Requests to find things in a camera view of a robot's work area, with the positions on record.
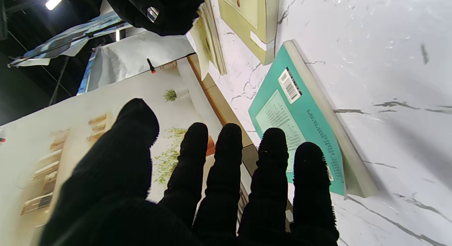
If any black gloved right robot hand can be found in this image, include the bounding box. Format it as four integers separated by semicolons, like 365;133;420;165
99;0;206;37

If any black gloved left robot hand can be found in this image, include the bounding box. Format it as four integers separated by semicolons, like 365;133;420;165
39;98;340;246

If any teal cover book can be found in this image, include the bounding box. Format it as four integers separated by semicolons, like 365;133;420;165
248;39;380;199

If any tan kraft cover book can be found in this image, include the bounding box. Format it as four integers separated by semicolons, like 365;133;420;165
216;0;280;65

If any yellow and white cover book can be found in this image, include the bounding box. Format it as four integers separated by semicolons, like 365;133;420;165
185;0;227;81

